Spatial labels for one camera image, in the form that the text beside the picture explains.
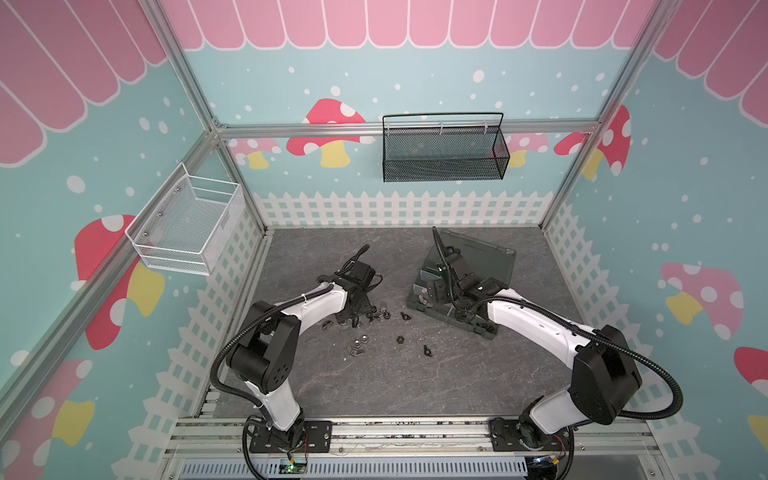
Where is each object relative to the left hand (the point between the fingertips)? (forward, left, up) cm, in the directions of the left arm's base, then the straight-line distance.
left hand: (357, 313), depth 93 cm
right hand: (+4, -26, +11) cm, 29 cm away
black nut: (+1, -9, -3) cm, 10 cm away
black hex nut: (-7, -14, -3) cm, 16 cm away
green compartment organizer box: (-2, -21, +15) cm, 26 cm away
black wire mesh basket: (+43, -21, +32) cm, 57 cm away
